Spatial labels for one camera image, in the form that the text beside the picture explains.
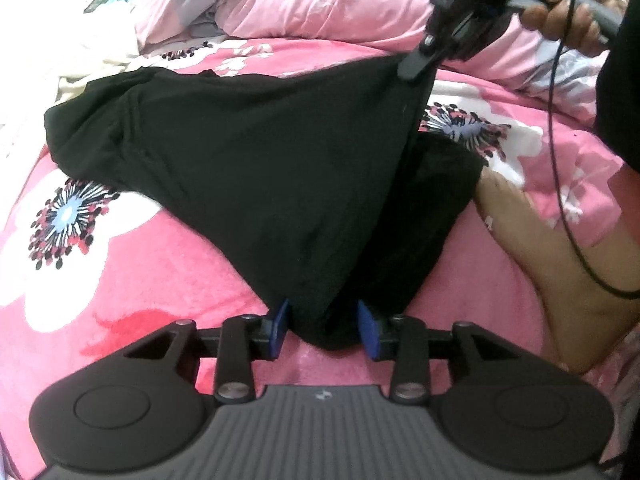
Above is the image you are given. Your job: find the cream garment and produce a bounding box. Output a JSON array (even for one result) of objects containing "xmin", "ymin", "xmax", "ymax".
[{"xmin": 0, "ymin": 7, "xmax": 148, "ymax": 116}]

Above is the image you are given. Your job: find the black printed t-shirt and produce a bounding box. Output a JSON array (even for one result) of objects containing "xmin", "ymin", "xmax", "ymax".
[{"xmin": 44, "ymin": 52, "xmax": 486, "ymax": 352}]

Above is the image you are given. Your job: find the black cable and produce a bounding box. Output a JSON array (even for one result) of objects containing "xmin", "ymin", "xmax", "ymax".
[{"xmin": 547, "ymin": 0, "xmax": 640, "ymax": 302}]

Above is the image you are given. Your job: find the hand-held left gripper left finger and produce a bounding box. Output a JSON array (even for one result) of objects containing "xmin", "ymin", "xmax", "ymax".
[{"xmin": 122, "ymin": 300, "xmax": 292, "ymax": 406}]

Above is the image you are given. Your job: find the person's right hand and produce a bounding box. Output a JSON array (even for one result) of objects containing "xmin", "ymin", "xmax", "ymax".
[{"xmin": 520, "ymin": 0, "xmax": 629, "ymax": 59}]

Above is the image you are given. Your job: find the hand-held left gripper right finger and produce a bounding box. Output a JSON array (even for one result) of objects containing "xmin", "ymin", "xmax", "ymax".
[{"xmin": 356, "ymin": 301, "xmax": 521, "ymax": 405}]

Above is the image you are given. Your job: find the person's black clothing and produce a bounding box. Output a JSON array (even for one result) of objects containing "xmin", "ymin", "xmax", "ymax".
[{"xmin": 594, "ymin": 0, "xmax": 640, "ymax": 173}]

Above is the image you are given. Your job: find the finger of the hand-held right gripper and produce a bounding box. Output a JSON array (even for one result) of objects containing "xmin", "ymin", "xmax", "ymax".
[{"xmin": 398, "ymin": 35, "xmax": 451, "ymax": 82}]

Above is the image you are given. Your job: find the pink floral blanket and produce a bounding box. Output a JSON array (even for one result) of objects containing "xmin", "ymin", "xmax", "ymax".
[{"xmin": 0, "ymin": 35, "xmax": 640, "ymax": 476}]

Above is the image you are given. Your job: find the person's foot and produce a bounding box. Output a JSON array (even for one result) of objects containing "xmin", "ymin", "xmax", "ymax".
[{"xmin": 472, "ymin": 164, "xmax": 640, "ymax": 377}]

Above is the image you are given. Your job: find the light pink duvet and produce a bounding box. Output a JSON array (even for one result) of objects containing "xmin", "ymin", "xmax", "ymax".
[{"xmin": 132, "ymin": 0, "xmax": 626, "ymax": 121}]

